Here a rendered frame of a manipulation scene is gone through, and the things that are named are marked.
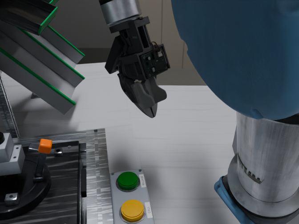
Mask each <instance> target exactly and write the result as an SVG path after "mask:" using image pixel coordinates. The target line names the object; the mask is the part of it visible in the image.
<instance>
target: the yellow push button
mask: <svg viewBox="0 0 299 224"><path fill-rule="evenodd" d="M121 214H122V216H123V218H124V219H125V220H127V221H137V220H139V219H140V218H142V216H143V214H144V206H143V204H142V203H141V202H140V201H138V200H128V201H126V202H125V203H124V204H123V205H122V207H121Z"/></svg>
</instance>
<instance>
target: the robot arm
mask: <svg viewBox="0 0 299 224"><path fill-rule="evenodd" d="M99 3H100V7H101V10H102V13H103V16H104V19H105V21H106V24H107V25H108V26H109V25H110V27H109V29H110V32H111V34H112V33H115V32H118V31H119V33H120V35H119V36H117V37H115V39H114V42H113V45H112V47H111V50H110V53H109V56H108V59H107V61H106V64H105V69H106V70H107V72H108V73H109V74H112V73H114V72H117V71H119V73H118V74H117V75H118V77H119V81H120V85H121V88H122V90H123V92H124V93H125V94H126V95H127V96H128V98H129V99H130V100H131V101H132V102H133V103H134V104H135V105H136V106H137V107H138V108H139V109H140V110H141V111H142V112H143V113H144V114H145V115H147V116H148V117H150V118H154V117H155V116H156V113H157V108H158V102H160V101H163V100H165V99H166V98H167V93H166V91H165V90H164V89H162V88H160V87H159V86H158V84H157V81H156V78H157V75H158V74H160V73H162V72H164V71H166V70H168V69H169V68H170V64H169V61H168V58H167V54H166V51H165V48H164V44H158V45H157V43H156V42H154V41H153V42H154V43H155V45H153V44H152V42H151V40H150V37H149V34H148V31H147V27H146V24H149V23H150V21H149V18H148V16H147V17H144V18H143V17H140V15H141V14H142V11H141V7H140V4H139V1H138V0H99ZM171 4H172V10H173V14H174V19H175V23H176V26H177V29H178V33H179V35H180V38H181V39H182V40H184V41H185V43H186V45H187V47H188V51H187V55H188V57H189V58H190V60H191V62H192V64H193V66H194V67H195V69H196V70H197V72H198V74H199V75H200V77H201V78H202V79H203V81H204V82H205V83H206V85H207V86H208V87H209V88H210V90H211V91H212V92H213V93H214V94H215V95H216V96H217V97H218V98H219V99H220V100H221V101H222V102H224V103H225V104H226V105H228V106H229V107H230V108H232V109H233V110H235V111H236V117H237V153H236V154H235V156H234V157H233V159H232V160H231V162H230V165H229V168H228V173H227V175H225V176H222V177H220V178H219V180H218V181H217V182H216V183H215V184H214V189H215V191H216V192H217V194H218V195H219V196H220V198H221V199H222V200H223V202H224V203H225V204H226V206H227V207H228V208H229V209H230V211H231V212H232V213H233V215H234V216H235V217H236V218H237V220H238V221H239V222H240V224H286V223H288V222H289V221H290V220H292V219H293V218H294V217H296V216H297V215H298V214H299V0H171ZM135 80H138V81H137V82H134V81H135ZM140 80H141V82H139V81H140Z"/></svg>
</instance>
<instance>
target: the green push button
mask: <svg viewBox="0 0 299 224"><path fill-rule="evenodd" d="M117 182H118V186H119V187H120V188H122V189H124V190H131V189H133V188H135V187H136V186H137V185H138V176H137V175H136V174H135V173H133V172H124V173H122V174H120V175H119V177H118V179H117Z"/></svg>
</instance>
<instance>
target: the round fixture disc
mask: <svg viewBox="0 0 299 224"><path fill-rule="evenodd" d="M37 162H38V158H36V157H33V156H25V159H24V164H23V168H22V172H21V173H19V174H18V177H19V180H18V182H17V183H16V184H15V185H13V186H11V187H4V186H3V185H2V184H1V182H0V220H7V219H11V218H15V217H18V216H21V215H23V214H25V213H27V212H29V211H30V210H32V209H33V208H35V207H36V206H37V205H38V204H39V203H40V202H41V201H42V200H43V199H44V198H45V197H46V196H47V194H48V192H49V190H50V187H51V182H52V180H51V175H50V171H49V168H48V166H47V164H46V163H45V164H44V168H43V169H44V171H45V173H44V181H39V182H33V175H34V170H35V169H36V166H37ZM10 193H18V194H19V197H20V200H19V204H18V205H12V206H6V204H5V201H4V199H5V196H6V194H10Z"/></svg>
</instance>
